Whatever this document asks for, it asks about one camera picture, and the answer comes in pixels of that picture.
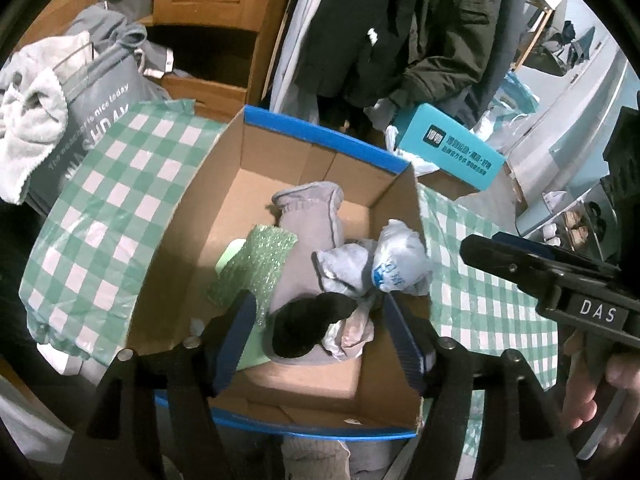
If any white towel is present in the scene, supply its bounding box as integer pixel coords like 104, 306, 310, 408
0, 30, 69, 207

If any large brown cardboard box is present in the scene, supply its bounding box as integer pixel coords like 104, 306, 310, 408
414, 164, 482, 202

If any teal shoe box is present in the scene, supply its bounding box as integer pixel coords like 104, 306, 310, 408
392, 103, 507, 192

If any dark blue hanging garment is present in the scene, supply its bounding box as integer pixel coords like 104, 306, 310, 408
464, 0, 527, 127

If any white hanging garment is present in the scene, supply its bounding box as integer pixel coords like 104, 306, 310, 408
269, 0, 327, 122

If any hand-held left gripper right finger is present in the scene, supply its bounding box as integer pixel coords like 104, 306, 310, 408
382, 291, 585, 480

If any green bubble wrap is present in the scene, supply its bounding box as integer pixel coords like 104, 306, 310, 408
206, 225, 299, 329

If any grey white sock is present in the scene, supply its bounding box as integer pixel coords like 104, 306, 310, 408
312, 240, 381, 307

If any white bag with blue print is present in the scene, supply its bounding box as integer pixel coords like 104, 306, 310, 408
370, 219, 435, 297

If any person's right hand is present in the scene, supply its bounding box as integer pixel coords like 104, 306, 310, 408
559, 329, 640, 462

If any grey hoodie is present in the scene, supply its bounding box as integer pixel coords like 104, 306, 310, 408
65, 2, 174, 102

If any black hanging jacket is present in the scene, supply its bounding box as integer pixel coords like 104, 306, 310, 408
300, 0, 427, 112

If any white door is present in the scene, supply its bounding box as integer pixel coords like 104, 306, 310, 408
510, 52, 632, 206

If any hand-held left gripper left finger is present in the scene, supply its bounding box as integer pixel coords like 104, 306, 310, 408
57, 290, 259, 480

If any white pink plastic bag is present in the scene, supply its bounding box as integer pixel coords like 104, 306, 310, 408
321, 305, 376, 360

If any black sock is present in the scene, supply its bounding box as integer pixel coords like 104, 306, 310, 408
269, 291, 359, 360

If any olive green jacket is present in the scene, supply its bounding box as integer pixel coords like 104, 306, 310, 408
389, 0, 502, 112

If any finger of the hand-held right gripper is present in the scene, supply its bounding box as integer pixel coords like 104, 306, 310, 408
491, 233, 622, 279
459, 235, 572, 312

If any blue-rimmed cardboard box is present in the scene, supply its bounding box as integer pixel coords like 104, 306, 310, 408
125, 105, 434, 443

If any heap of dark clothes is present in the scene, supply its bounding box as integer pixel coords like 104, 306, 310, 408
539, 20, 597, 67

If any long grey sock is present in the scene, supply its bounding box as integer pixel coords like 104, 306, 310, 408
270, 182, 347, 366

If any wooden rack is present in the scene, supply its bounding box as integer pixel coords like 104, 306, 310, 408
509, 0, 569, 72

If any blue transparent plastic bag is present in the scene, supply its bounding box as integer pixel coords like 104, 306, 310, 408
479, 72, 542, 147

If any grey printed tote bag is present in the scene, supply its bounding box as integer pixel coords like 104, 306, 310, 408
25, 52, 167, 207

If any green white checked tablecloth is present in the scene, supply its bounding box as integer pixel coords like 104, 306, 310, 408
19, 100, 559, 456

